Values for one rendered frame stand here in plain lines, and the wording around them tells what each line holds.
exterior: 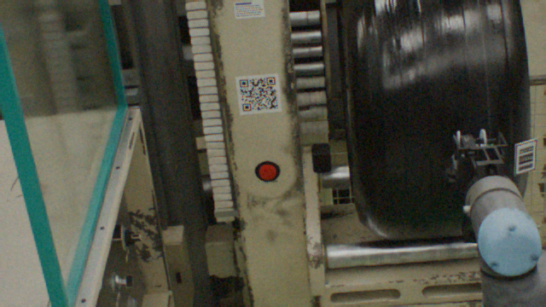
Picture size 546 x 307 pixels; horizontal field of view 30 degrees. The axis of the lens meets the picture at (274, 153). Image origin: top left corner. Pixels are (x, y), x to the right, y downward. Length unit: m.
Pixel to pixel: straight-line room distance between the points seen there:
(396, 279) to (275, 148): 0.33
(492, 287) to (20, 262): 0.62
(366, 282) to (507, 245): 0.63
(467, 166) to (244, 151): 0.51
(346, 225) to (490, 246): 0.88
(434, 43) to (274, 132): 0.37
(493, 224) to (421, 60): 0.39
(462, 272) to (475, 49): 0.47
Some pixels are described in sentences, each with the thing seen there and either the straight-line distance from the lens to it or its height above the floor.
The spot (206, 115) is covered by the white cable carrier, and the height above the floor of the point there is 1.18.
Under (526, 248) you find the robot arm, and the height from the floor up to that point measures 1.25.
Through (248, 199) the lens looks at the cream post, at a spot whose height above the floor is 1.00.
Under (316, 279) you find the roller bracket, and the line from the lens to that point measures 1.89.
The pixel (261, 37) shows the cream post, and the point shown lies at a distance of 1.77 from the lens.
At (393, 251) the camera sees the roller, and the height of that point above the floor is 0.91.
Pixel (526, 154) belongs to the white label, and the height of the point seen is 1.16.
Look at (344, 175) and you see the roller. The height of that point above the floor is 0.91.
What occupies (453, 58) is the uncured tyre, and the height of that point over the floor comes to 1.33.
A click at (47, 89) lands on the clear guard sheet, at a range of 1.26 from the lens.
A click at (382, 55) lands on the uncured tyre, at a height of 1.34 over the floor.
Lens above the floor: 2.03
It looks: 30 degrees down
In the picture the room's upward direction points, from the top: 6 degrees counter-clockwise
